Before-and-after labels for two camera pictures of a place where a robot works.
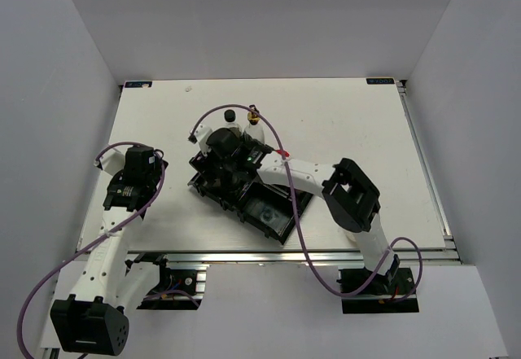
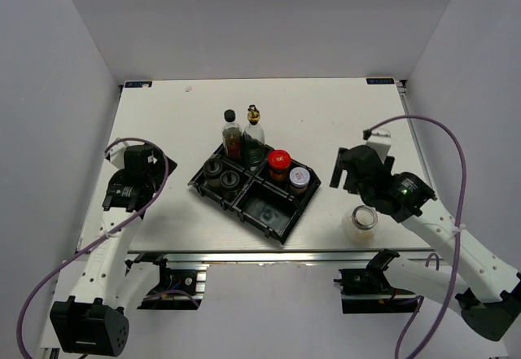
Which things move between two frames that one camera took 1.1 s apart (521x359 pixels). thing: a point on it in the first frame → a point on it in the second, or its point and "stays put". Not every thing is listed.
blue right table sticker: x=380 y=80 stays put
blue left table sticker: x=137 y=84 stays put
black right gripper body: x=218 y=167 → x=353 y=187
